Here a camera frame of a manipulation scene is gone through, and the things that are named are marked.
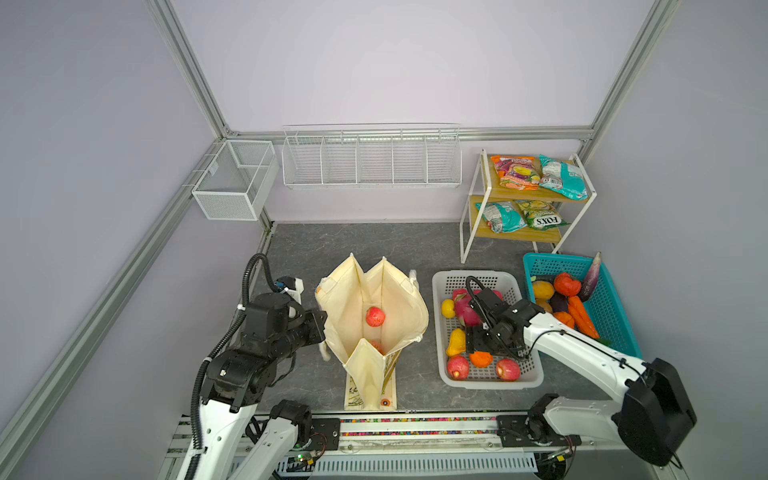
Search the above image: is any cream canvas grocery bag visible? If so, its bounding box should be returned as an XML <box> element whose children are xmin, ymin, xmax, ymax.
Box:
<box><xmin>315</xmin><ymin>255</ymin><xmax>429</xmax><ymax>411</ymax></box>

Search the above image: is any white wood two-tier shelf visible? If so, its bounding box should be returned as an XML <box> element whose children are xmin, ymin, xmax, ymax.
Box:
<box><xmin>459</xmin><ymin>150</ymin><xmax>598</xmax><ymax>263</ymax></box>

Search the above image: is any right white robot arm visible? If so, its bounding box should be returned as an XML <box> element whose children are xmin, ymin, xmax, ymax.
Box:
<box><xmin>465</xmin><ymin>276</ymin><xmax>697</xmax><ymax>467</ymax></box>

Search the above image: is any white plastic fruit basket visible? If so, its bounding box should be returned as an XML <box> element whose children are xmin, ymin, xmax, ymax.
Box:
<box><xmin>432</xmin><ymin>270</ymin><xmax>544</xmax><ymax>390</ymax></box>

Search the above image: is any teal snack packet upper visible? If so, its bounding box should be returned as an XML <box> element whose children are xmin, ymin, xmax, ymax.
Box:
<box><xmin>539</xmin><ymin>156</ymin><xmax>589</xmax><ymax>201</ymax></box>

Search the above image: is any red apple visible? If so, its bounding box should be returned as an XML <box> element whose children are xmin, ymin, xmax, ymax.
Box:
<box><xmin>495</xmin><ymin>358</ymin><xmax>521</xmax><ymax>382</ymax></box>
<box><xmin>369</xmin><ymin>340</ymin><xmax>385</xmax><ymax>355</ymax></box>
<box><xmin>446</xmin><ymin>355</ymin><xmax>470</xmax><ymax>381</ymax></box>
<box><xmin>365</xmin><ymin>306</ymin><xmax>386</xmax><ymax>328</ymax></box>

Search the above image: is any small white mesh basket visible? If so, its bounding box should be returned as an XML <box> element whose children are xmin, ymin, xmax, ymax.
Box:
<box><xmin>192</xmin><ymin>140</ymin><xmax>279</xmax><ymax>221</ymax></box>

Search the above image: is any purple eggplant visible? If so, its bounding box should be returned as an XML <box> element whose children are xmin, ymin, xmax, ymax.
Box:
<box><xmin>578</xmin><ymin>252</ymin><xmax>602</xmax><ymax>302</ymax></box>

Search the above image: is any yellow lemon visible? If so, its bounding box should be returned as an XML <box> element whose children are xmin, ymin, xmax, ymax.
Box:
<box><xmin>441</xmin><ymin>299</ymin><xmax>456</xmax><ymax>319</ymax></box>

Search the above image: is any orange fruit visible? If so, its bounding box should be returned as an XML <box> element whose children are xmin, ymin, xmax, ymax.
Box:
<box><xmin>469</xmin><ymin>351</ymin><xmax>494</xmax><ymax>368</ymax></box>

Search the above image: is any teal white snack packet lower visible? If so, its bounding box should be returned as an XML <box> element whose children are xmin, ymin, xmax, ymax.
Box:
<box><xmin>475</xmin><ymin>201</ymin><xmax>527</xmax><ymax>234</ymax></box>

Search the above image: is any long white wire basket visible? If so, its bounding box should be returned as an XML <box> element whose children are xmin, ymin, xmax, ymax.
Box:
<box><xmin>282</xmin><ymin>123</ymin><xmax>463</xmax><ymax>189</ymax></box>

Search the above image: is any yellow potato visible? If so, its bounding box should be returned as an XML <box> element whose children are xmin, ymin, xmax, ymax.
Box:
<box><xmin>532</xmin><ymin>280</ymin><xmax>556</xmax><ymax>301</ymax></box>

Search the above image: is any orange carrot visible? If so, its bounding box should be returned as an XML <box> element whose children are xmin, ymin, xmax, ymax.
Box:
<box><xmin>568</xmin><ymin>296</ymin><xmax>600</xmax><ymax>340</ymax></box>

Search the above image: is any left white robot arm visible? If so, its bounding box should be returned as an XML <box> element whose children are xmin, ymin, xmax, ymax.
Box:
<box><xmin>178</xmin><ymin>253</ymin><xmax>327</xmax><ymax>479</ymax></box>

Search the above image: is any teal plastic vegetable basket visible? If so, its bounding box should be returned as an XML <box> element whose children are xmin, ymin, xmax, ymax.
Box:
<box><xmin>523</xmin><ymin>253</ymin><xmax>643</xmax><ymax>357</ymax></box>

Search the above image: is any red apple back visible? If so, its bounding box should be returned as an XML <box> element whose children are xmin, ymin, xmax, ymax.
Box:
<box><xmin>495</xmin><ymin>358</ymin><xmax>521</xmax><ymax>382</ymax></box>

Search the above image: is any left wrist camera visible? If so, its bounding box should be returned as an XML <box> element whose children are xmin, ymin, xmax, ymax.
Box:
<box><xmin>275</xmin><ymin>276</ymin><xmax>304</xmax><ymax>305</ymax></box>

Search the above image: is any red tomato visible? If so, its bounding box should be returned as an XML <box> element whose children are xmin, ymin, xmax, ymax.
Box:
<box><xmin>553</xmin><ymin>272</ymin><xmax>582</xmax><ymax>297</ymax></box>

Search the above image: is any orange pumpkin vegetable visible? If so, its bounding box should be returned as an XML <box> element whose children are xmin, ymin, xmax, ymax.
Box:
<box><xmin>553</xmin><ymin>312</ymin><xmax>575</xmax><ymax>329</ymax></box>

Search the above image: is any orange snack packet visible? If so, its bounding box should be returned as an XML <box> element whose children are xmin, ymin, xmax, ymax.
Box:
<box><xmin>491</xmin><ymin>155</ymin><xmax>541</xmax><ymax>191</ymax></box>

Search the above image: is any pink dragon fruit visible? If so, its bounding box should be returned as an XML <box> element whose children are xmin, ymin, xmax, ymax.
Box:
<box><xmin>452</xmin><ymin>289</ymin><xmax>483</xmax><ymax>327</ymax></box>

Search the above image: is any yellow pear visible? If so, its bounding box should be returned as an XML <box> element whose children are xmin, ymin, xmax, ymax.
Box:
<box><xmin>445</xmin><ymin>328</ymin><xmax>466</xmax><ymax>358</ymax></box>

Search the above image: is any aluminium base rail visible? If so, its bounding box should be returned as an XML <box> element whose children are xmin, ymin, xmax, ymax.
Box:
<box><xmin>158</xmin><ymin>398</ymin><xmax>629</xmax><ymax>479</ymax></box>

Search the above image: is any green Fox's candy packet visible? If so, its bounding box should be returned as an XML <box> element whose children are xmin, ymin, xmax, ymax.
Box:
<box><xmin>515</xmin><ymin>200</ymin><xmax>569</xmax><ymax>231</ymax></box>

